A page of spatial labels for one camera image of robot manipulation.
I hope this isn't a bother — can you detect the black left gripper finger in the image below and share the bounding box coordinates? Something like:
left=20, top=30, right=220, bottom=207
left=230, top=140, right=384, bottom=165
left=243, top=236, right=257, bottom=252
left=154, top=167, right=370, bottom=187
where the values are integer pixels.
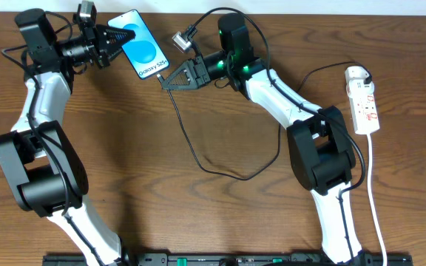
left=101, top=48, right=123, bottom=68
left=95, top=24, right=135, bottom=50

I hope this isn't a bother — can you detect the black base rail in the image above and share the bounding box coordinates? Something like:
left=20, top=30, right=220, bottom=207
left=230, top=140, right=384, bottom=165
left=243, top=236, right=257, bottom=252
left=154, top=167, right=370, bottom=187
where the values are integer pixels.
left=41, top=252, right=413, bottom=266

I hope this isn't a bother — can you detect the white power strip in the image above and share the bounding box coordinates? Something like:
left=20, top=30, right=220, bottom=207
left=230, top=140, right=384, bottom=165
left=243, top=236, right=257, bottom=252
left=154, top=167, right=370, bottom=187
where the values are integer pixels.
left=345, top=66, right=380, bottom=135

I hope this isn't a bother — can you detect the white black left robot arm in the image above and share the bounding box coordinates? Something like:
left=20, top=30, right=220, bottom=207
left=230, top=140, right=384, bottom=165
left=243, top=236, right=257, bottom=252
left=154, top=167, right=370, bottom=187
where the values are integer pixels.
left=0, top=1, right=138, bottom=265

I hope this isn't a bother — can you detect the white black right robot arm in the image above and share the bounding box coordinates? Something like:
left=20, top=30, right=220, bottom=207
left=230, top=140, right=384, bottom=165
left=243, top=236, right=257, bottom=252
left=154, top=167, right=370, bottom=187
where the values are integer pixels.
left=161, top=8, right=366, bottom=265

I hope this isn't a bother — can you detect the black USB charging cable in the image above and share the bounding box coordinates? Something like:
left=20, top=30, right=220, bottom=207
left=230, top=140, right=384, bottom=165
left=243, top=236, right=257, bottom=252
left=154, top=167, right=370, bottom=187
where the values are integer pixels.
left=156, top=61, right=373, bottom=182

